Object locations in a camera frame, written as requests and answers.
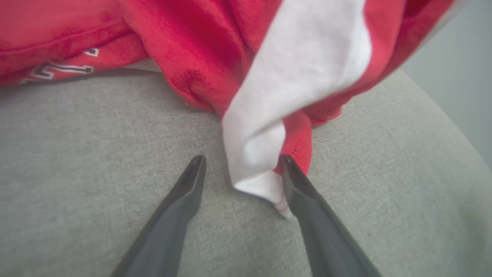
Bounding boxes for red jersey with white sleeves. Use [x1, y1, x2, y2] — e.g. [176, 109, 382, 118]
[0, 0, 164, 88]

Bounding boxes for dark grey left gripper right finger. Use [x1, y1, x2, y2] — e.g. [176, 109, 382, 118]
[280, 154, 382, 277]

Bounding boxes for grey fabric padded surface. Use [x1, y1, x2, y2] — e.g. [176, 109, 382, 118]
[0, 58, 492, 277]

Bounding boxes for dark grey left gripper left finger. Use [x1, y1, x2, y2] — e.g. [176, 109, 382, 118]
[111, 155, 207, 277]

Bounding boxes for red shorts with white stripe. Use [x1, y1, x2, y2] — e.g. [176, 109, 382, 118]
[115, 0, 462, 220]

